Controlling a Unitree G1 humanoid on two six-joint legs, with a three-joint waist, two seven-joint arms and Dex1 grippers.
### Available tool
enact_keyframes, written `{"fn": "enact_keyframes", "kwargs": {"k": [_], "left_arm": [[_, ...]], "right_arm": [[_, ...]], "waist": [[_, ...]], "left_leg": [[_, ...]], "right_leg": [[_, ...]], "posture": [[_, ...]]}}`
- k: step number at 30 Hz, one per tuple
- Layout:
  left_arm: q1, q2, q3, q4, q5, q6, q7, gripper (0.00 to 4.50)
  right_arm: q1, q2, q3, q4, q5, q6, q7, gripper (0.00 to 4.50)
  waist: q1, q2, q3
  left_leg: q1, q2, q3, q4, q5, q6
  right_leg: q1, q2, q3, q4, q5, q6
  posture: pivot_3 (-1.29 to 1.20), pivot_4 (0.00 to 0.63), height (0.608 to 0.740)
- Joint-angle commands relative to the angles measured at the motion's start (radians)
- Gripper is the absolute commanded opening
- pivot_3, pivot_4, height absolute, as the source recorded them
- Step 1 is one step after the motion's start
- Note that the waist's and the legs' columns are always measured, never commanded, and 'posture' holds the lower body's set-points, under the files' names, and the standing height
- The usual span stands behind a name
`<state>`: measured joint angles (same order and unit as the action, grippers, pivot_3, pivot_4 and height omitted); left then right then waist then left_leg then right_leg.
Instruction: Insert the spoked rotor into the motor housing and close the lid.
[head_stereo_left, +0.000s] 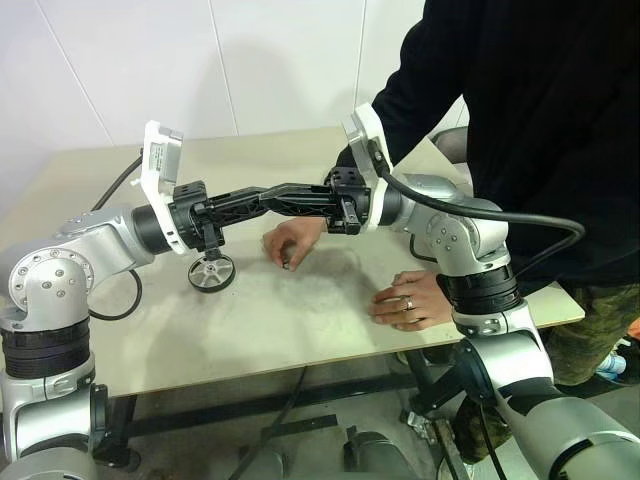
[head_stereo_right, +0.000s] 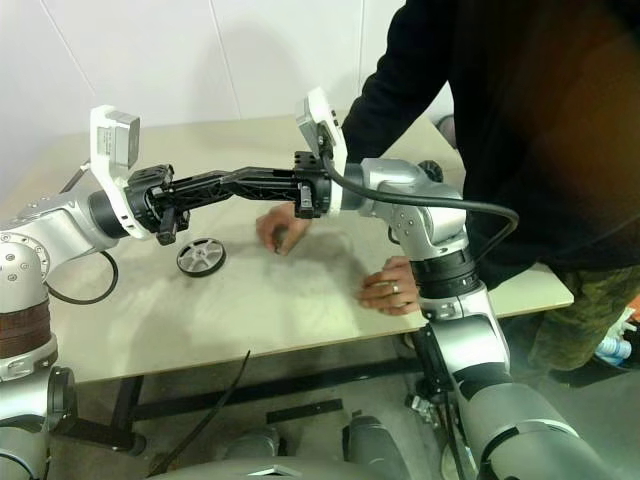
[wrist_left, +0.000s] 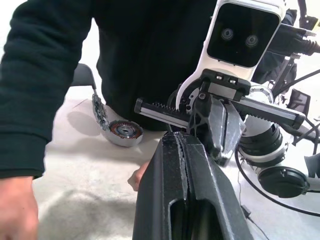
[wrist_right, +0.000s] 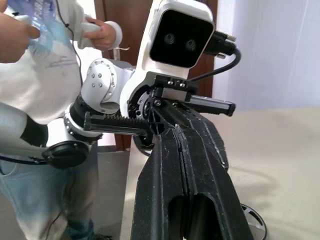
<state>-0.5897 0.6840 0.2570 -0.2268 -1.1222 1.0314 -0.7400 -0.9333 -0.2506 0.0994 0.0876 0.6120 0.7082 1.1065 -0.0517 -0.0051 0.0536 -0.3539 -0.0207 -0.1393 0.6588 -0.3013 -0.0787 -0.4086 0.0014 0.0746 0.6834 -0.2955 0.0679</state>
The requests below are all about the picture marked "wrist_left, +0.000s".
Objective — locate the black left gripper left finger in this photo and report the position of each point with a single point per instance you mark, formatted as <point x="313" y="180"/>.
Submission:
<point x="160" y="190"/>

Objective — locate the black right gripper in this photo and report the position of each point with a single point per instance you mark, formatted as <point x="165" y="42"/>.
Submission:
<point x="225" y="87"/>

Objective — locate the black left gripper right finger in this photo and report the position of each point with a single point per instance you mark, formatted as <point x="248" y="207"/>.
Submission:
<point x="212" y="200"/>

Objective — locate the silver round motor housing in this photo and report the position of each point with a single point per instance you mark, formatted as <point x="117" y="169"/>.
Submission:
<point x="120" y="143"/>

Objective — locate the silver spoked rotor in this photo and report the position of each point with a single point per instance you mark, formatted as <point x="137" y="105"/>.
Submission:
<point x="128" y="133"/>

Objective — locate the silver hinged motor lid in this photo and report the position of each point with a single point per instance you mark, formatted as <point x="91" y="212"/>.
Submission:
<point x="100" y="115"/>

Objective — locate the person's right hand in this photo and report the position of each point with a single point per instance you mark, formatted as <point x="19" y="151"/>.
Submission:
<point x="17" y="210"/>

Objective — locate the person's torso black sweater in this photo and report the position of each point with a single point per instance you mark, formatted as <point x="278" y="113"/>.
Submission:
<point x="150" y="50"/>

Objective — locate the dark grey chair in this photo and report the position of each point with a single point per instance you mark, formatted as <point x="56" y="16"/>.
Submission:
<point x="82" y="75"/>

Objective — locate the person's right arm black sleeve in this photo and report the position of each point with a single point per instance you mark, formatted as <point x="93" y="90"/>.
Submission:
<point x="37" y="87"/>

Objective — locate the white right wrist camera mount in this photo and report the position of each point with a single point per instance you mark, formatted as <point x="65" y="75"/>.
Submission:
<point x="197" y="72"/>

